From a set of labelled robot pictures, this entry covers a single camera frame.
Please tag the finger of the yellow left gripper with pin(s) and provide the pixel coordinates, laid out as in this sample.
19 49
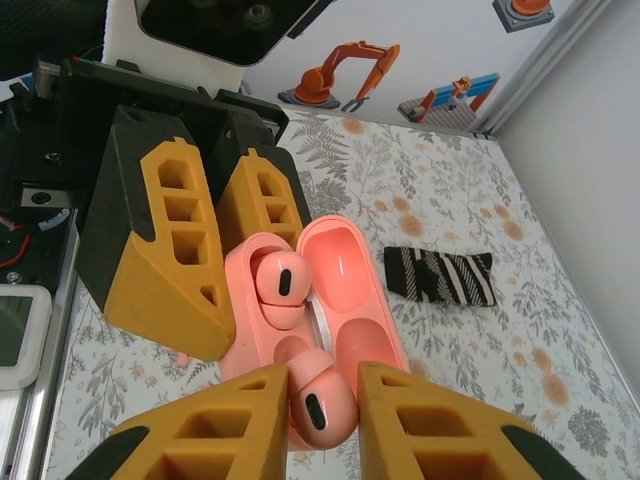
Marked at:
250 200
150 300

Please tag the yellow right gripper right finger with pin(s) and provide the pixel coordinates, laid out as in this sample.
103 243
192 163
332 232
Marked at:
450 440

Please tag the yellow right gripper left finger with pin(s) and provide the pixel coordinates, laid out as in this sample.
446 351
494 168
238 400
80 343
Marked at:
210 440

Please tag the pink earbuds charging case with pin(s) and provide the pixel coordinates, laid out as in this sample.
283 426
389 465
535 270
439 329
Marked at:
350 280

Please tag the white digital display unit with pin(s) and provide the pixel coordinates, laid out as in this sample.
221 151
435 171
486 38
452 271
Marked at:
20 335

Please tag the black striped sock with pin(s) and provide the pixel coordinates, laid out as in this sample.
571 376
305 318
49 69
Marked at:
440 277

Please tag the aluminium front rail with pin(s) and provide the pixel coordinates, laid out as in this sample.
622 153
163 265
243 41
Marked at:
45 425

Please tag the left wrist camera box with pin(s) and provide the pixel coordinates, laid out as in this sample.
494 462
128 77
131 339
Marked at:
200 30

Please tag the blue conveyor wall sticker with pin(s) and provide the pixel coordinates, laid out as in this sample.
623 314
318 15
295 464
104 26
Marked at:
440 105

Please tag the aluminium frame post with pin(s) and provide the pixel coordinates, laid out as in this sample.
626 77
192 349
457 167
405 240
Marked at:
540 70

